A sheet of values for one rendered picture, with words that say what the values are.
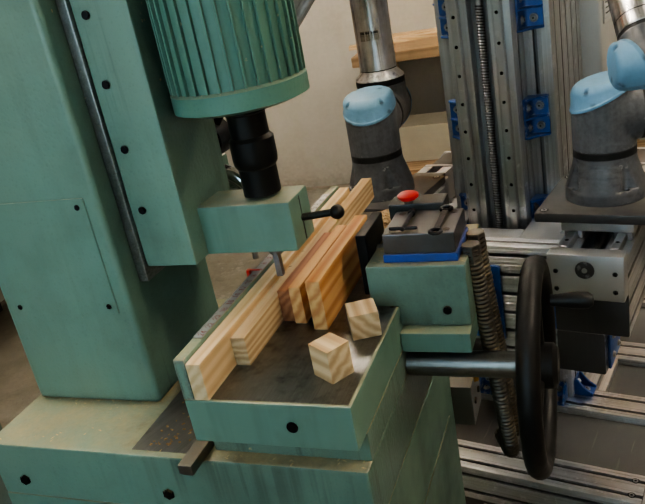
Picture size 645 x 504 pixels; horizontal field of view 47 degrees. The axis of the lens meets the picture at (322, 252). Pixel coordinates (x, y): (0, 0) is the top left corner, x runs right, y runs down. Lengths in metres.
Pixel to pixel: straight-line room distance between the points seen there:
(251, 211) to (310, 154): 3.58
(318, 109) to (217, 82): 3.58
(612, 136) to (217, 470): 0.93
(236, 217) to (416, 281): 0.25
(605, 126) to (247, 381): 0.85
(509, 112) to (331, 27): 2.82
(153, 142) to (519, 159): 0.90
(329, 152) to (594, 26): 2.84
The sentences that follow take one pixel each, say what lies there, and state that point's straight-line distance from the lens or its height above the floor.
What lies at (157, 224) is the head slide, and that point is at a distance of 1.01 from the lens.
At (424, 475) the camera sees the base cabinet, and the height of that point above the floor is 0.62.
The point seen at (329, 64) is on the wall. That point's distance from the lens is 4.38.
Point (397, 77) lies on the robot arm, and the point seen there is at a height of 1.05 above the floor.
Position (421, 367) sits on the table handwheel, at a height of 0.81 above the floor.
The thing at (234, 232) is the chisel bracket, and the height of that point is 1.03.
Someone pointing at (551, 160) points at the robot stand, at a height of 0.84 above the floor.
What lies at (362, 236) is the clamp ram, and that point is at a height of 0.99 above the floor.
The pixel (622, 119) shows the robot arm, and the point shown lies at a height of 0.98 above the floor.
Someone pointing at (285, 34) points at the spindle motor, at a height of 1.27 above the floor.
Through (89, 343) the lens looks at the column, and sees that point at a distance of 1.12.
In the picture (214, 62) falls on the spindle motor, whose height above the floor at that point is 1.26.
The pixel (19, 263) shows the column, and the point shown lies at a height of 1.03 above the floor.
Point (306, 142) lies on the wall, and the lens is 4.53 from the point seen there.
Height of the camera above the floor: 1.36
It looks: 22 degrees down
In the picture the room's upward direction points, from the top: 11 degrees counter-clockwise
